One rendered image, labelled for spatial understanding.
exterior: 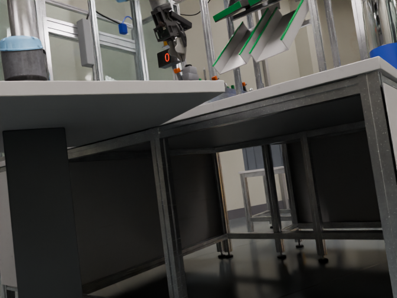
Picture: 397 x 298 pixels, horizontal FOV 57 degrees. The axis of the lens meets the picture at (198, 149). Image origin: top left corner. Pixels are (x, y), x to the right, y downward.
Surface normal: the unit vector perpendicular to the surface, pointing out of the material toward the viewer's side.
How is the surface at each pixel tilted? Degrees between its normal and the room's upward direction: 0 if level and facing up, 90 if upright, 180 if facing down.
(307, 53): 90
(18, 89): 90
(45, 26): 90
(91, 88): 90
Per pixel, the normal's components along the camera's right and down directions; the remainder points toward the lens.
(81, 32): -0.62, 0.03
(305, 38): -0.89, 0.09
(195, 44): 0.44, -0.12
